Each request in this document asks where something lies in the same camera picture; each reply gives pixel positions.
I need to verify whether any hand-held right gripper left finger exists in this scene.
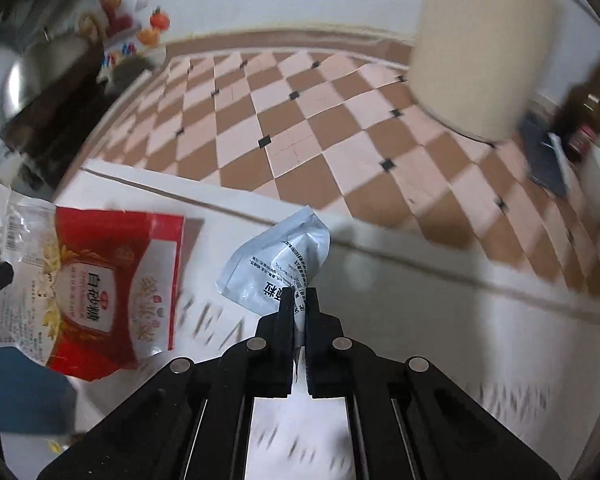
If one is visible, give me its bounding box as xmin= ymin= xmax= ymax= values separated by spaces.
xmin=37 ymin=287 xmax=296 ymax=480

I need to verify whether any dark sauce bottle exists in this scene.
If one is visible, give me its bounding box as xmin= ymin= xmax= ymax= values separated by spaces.
xmin=550 ymin=75 xmax=600 ymax=161

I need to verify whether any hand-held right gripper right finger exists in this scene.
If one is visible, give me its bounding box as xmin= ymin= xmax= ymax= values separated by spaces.
xmin=305 ymin=290 xmax=561 ymax=480

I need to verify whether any blue white sachet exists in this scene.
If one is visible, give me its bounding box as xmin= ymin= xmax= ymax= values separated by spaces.
xmin=215 ymin=205 xmax=333 ymax=386

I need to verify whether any checkered table mat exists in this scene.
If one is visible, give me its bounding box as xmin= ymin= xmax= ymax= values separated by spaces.
xmin=0 ymin=42 xmax=600 ymax=480

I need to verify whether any blue flat object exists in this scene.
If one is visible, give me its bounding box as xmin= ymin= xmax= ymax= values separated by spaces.
xmin=0 ymin=345 xmax=78 ymax=441

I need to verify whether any metal pot with lid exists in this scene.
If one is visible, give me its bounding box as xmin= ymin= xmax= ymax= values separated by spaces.
xmin=0 ymin=35 xmax=106 ymax=126

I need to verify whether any dark blue notebook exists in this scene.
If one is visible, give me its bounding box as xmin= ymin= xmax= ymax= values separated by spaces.
xmin=520 ymin=115 xmax=571 ymax=198

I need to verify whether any beige utensil holder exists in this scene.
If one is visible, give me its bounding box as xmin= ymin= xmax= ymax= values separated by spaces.
xmin=409 ymin=0 xmax=563 ymax=143

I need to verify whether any red sugar bag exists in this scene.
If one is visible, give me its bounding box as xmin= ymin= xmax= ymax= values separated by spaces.
xmin=0 ymin=185 xmax=187 ymax=383

